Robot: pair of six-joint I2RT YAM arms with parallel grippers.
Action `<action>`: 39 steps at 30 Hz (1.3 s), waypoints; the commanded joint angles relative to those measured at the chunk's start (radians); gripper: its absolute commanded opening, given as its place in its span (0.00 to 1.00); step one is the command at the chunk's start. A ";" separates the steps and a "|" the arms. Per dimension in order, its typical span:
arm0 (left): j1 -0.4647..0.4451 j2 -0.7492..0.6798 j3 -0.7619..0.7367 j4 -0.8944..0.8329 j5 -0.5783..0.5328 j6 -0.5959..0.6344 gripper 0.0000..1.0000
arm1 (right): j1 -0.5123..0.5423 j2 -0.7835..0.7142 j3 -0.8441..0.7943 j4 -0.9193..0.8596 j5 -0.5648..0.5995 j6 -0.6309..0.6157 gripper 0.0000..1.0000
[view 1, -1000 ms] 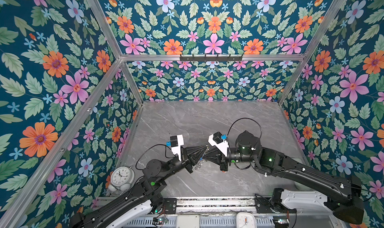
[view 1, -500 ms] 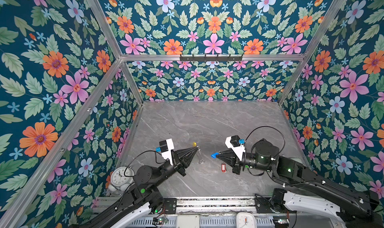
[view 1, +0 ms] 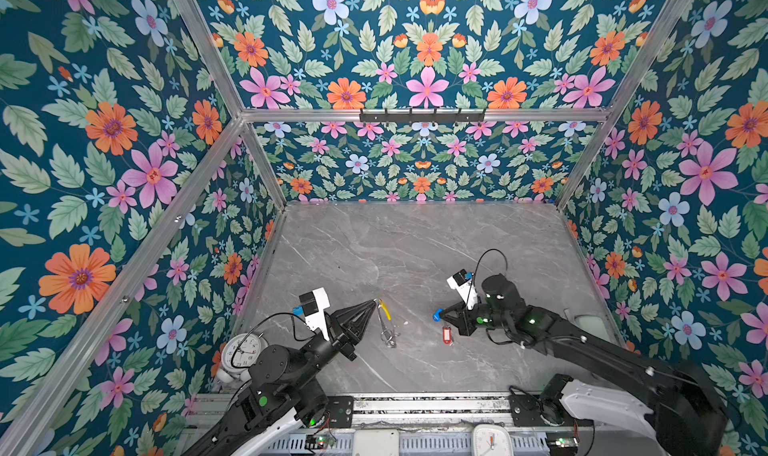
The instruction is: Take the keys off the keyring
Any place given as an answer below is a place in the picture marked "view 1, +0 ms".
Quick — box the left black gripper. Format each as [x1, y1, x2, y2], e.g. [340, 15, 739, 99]
[289, 300, 377, 396]

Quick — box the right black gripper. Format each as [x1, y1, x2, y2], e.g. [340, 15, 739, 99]
[436, 298, 511, 338]

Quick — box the red capped key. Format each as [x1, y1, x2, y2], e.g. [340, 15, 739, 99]
[442, 326, 453, 346]

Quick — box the grey yellow keyring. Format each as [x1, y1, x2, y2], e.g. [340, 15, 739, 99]
[376, 299, 397, 349]

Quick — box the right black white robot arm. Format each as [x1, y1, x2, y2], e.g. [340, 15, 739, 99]
[437, 270, 729, 455]

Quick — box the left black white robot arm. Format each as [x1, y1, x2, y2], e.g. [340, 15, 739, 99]
[185, 300, 378, 455]

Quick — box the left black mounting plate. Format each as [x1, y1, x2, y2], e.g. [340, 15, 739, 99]
[311, 395, 355, 431]

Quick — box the black mounting plate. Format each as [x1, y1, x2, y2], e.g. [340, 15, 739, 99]
[508, 392, 547, 427]
[311, 395, 355, 431]

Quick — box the white alarm clock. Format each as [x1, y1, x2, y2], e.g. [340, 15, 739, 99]
[216, 333, 267, 384]

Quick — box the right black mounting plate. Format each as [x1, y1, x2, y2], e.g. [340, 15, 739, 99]
[508, 392, 547, 427]

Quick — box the white square device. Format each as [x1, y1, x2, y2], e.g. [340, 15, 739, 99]
[351, 429, 400, 456]

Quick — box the left small circuit board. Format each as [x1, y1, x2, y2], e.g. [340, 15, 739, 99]
[304, 435, 337, 452]

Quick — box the small circuit board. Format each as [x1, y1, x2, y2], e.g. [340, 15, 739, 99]
[546, 435, 579, 456]
[304, 435, 337, 452]

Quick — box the pale green sponge block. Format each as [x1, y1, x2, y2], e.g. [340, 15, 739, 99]
[574, 315, 611, 341]

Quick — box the right small circuit board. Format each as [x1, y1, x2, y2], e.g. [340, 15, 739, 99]
[546, 435, 579, 456]

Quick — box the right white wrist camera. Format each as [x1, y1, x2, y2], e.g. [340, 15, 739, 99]
[447, 269, 478, 310]

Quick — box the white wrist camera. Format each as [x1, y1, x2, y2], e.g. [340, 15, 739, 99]
[293, 287, 330, 341]
[447, 269, 478, 310]

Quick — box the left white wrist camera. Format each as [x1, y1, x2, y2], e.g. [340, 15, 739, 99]
[293, 287, 330, 341]

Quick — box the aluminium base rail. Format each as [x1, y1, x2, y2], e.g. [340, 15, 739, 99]
[185, 391, 679, 433]

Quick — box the black hook rail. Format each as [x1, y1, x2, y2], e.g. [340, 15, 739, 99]
[359, 108, 486, 125]

